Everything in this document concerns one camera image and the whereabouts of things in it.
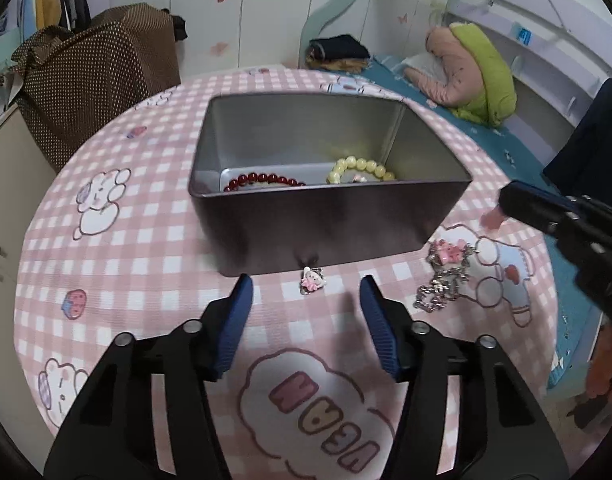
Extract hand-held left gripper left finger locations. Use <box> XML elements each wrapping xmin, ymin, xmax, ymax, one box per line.
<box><xmin>43</xmin><ymin>273</ymin><xmax>254</xmax><ymax>480</ymax></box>

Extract dark blue hanging cloth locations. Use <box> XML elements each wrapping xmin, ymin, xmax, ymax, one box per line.
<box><xmin>543</xmin><ymin>77</ymin><xmax>612</xmax><ymax>198</ymax></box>

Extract mint green bunk bed frame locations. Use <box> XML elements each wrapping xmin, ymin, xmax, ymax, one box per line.
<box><xmin>302</xmin><ymin>0</ymin><xmax>612</xmax><ymax>68</ymax></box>

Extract mint green drawer cabinet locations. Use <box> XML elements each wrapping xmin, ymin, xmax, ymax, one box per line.
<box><xmin>0</xmin><ymin>30</ymin><xmax>24</xmax><ymax>128</ymax></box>

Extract white pillow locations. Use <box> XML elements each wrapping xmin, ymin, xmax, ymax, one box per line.
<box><xmin>401</xmin><ymin>52</ymin><xmax>447</xmax><ymax>81</ymax></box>

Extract folded tan clothes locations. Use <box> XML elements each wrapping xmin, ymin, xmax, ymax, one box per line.
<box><xmin>306</xmin><ymin>56</ymin><xmax>373</xmax><ymax>74</ymax></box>

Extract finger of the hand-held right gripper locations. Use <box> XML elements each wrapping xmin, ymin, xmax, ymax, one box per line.
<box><xmin>500</xmin><ymin>181</ymin><xmax>585</xmax><ymax>236</ymax></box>

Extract pink and green pillow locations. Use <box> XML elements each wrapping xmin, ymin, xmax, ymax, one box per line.
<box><xmin>405</xmin><ymin>22</ymin><xmax>517</xmax><ymax>128</ymax></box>

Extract white wardrobe doors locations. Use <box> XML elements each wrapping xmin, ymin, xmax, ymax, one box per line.
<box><xmin>86</xmin><ymin>0</ymin><xmax>357</xmax><ymax>77</ymax></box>

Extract folded dark clothes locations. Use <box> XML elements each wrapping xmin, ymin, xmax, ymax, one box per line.
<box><xmin>308</xmin><ymin>35</ymin><xmax>371</xmax><ymax>60</ymax></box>

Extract cream bead bracelet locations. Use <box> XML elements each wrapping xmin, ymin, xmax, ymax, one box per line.
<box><xmin>327</xmin><ymin>156</ymin><xmax>397</xmax><ymax>184</ymax></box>

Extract blue patterned bed sheet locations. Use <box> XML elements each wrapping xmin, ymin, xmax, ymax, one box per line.
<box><xmin>366</xmin><ymin>52</ymin><xmax>612</xmax><ymax>391</ymax></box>

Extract brown dotted fabric cover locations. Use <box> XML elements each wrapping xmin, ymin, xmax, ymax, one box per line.
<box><xmin>11</xmin><ymin>4</ymin><xmax>183</xmax><ymax>173</ymax></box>

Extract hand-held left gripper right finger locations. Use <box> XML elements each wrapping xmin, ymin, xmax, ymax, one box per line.
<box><xmin>359</xmin><ymin>275</ymin><xmax>571</xmax><ymax>480</ymax></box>

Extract grey metal tin box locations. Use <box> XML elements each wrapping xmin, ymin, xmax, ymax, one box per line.
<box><xmin>188</xmin><ymin>92</ymin><xmax>473</xmax><ymax>278</ymax></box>

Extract small pink white charm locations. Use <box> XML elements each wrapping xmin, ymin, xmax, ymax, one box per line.
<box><xmin>301</xmin><ymin>266</ymin><xmax>327</xmax><ymax>295</ymax></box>

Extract pink checked bear tablecloth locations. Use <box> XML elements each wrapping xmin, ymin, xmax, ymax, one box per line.
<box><xmin>13</xmin><ymin>67</ymin><xmax>559</xmax><ymax>480</ymax></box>

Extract dark red bead bracelet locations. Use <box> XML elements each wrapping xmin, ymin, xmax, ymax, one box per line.
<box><xmin>223</xmin><ymin>172</ymin><xmax>307</xmax><ymax>193</ymax></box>

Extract beige floor cabinet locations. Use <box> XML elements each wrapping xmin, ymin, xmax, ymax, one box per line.
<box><xmin>0</xmin><ymin>102</ymin><xmax>59</xmax><ymax>411</ymax></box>

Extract light blue hanging garment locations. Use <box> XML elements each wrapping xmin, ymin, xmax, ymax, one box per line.
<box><xmin>16</xmin><ymin>0</ymin><xmax>41</xmax><ymax>36</ymax></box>

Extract silver chain with pink charm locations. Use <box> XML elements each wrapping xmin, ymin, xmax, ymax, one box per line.
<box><xmin>415</xmin><ymin>239</ymin><xmax>479</xmax><ymax>313</ymax></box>

